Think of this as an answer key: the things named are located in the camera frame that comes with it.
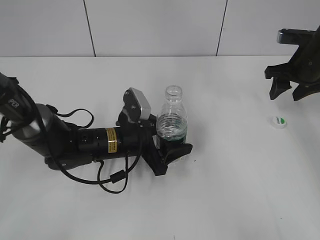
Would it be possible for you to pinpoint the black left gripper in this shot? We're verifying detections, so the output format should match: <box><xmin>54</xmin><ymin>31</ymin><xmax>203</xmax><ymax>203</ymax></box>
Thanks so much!
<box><xmin>76</xmin><ymin>112</ymin><xmax>193</xmax><ymax>176</ymax></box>

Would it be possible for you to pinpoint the white green bottle cap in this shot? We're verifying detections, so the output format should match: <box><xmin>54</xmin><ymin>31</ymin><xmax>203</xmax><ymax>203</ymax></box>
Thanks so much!
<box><xmin>270</xmin><ymin>116</ymin><xmax>288</xmax><ymax>129</ymax></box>

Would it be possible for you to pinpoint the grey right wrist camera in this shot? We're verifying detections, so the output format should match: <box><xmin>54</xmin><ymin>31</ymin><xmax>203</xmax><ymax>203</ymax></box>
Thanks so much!
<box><xmin>276</xmin><ymin>28</ymin><xmax>315</xmax><ymax>46</ymax></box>

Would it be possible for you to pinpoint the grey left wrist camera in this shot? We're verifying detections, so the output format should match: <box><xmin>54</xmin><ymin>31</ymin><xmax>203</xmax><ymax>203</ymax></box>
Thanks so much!
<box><xmin>122</xmin><ymin>87</ymin><xmax>151</xmax><ymax>123</ymax></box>

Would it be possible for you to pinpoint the clear green-label water bottle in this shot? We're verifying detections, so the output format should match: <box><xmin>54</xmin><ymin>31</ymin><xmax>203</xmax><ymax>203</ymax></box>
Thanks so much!
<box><xmin>155</xmin><ymin>84</ymin><xmax>189</xmax><ymax>167</ymax></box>

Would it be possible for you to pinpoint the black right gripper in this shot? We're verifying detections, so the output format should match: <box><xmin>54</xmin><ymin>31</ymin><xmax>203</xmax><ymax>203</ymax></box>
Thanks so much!
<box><xmin>264</xmin><ymin>28</ymin><xmax>320</xmax><ymax>102</ymax></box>

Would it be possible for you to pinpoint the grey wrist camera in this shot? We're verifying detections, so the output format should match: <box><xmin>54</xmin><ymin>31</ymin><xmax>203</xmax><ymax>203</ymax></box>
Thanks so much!
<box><xmin>122</xmin><ymin>87</ymin><xmax>151</xmax><ymax>123</ymax></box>
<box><xmin>276</xmin><ymin>28</ymin><xmax>315</xmax><ymax>46</ymax></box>

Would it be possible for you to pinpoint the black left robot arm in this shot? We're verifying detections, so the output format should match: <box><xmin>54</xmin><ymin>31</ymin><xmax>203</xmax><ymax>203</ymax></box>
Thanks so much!
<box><xmin>0</xmin><ymin>75</ymin><xmax>193</xmax><ymax>176</ymax></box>

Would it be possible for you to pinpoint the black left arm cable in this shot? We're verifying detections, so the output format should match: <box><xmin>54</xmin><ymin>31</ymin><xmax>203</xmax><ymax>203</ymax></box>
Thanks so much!
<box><xmin>37</xmin><ymin>108</ymin><xmax>143</xmax><ymax>194</ymax></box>

